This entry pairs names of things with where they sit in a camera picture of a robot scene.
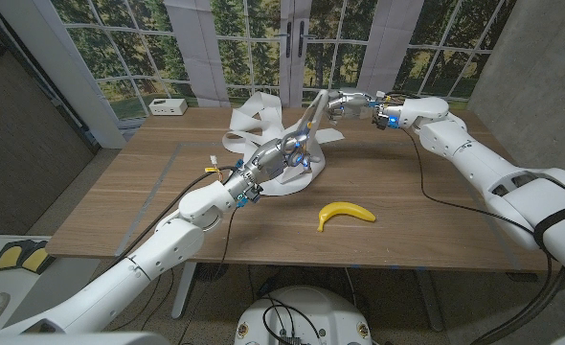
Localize white robot torso base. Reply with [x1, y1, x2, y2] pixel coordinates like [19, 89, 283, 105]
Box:
[234, 286, 373, 345]

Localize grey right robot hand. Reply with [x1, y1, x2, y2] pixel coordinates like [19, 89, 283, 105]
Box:
[325, 89, 403, 130]

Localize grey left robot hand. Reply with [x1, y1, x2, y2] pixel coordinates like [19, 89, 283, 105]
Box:
[222, 129, 312, 208]

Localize white table leg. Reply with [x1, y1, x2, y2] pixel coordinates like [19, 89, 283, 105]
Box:
[170, 261, 198, 320]

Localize grey yellow handled scissors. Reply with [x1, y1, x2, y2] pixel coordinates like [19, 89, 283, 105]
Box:
[281, 90, 329, 169]

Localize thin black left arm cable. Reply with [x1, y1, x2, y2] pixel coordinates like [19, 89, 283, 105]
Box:
[176, 205, 239, 345]

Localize white power strip box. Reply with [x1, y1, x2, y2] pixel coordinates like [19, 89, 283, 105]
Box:
[148, 98, 189, 117]

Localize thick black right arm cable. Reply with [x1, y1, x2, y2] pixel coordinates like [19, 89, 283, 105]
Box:
[468, 265, 565, 345]

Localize printed window forest backdrop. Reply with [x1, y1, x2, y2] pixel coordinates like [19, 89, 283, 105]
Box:
[0, 0, 518, 150]

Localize yellow black foot pedal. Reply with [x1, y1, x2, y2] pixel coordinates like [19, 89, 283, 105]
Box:
[21, 241, 57, 275]
[0, 240, 25, 273]

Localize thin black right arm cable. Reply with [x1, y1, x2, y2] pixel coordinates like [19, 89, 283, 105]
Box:
[399, 126, 537, 236]

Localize yellow toy banana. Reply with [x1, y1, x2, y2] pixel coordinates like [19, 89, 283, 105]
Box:
[316, 201, 377, 233]

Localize white receipt paper strip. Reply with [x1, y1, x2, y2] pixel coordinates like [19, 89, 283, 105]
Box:
[221, 88, 346, 196]

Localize black torso cables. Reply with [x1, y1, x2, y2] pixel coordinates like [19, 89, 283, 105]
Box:
[262, 295, 323, 342]

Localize grey table leg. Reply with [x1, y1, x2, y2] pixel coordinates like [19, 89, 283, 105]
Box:
[414, 268, 445, 333]

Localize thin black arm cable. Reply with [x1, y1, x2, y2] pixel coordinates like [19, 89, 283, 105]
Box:
[176, 205, 239, 345]
[399, 126, 537, 236]

